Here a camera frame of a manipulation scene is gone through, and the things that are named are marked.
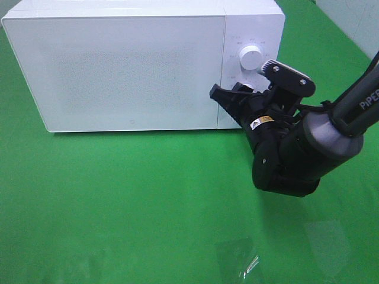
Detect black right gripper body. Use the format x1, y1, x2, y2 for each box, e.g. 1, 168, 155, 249
240, 90, 296, 148

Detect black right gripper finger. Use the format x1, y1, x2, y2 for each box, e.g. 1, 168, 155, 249
232, 82, 254, 98
210, 84, 246, 124

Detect white microwave knob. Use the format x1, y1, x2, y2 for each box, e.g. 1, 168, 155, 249
242, 83, 254, 90
239, 43, 264, 70

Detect white microwave door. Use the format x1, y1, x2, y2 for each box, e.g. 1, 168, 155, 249
4, 17, 224, 133

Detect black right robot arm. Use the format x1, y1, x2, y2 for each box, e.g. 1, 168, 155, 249
210, 57, 378, 197

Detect white microwave oven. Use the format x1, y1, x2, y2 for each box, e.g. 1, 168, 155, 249
1, 1, 285, 129

